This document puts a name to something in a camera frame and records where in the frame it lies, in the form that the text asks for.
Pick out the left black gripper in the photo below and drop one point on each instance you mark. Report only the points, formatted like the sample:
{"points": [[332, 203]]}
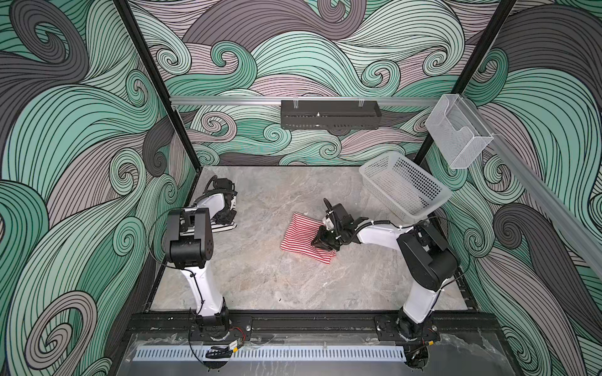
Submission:
{"points": [[232, 215]]}

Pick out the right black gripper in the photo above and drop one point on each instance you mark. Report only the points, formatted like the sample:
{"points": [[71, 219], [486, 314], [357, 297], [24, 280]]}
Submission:
{"points": [[320, 240]]}

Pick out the red white striped tank top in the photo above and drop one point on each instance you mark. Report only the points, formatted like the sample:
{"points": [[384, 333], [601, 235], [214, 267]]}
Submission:
{"points": [[298, 238]]}

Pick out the black white striped tank top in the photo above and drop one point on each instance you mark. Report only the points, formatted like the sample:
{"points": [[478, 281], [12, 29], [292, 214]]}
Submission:
{"points": [[216, 227]]}

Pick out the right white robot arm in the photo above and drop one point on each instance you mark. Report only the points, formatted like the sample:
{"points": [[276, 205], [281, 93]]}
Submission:
{"points": [[426, 253]]}

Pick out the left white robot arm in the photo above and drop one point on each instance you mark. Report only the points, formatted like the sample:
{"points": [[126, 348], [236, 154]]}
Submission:
{"points": [[190, 247]]}

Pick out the white plastic laundry basket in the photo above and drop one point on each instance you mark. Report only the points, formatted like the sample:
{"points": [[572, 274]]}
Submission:
{"points": [[406, 189]]}

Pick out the black perforated wall tray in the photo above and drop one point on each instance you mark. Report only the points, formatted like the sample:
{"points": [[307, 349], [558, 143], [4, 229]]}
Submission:
{"points": [[338, 117]]}

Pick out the clear plastic wall bin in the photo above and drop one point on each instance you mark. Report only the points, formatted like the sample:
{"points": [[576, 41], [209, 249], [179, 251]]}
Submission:
{"points": [[458, 130]]}

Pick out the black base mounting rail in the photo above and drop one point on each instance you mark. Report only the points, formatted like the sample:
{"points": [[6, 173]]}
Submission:
{"points": [[262, 325]]}

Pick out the white slotted cable duct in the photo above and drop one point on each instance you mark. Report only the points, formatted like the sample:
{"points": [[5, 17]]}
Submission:
{"points": [[275, 353]]}

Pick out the aluminium wall rail right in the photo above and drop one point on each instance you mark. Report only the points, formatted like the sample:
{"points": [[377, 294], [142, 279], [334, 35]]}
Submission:
{"points": [[539, 165]]}

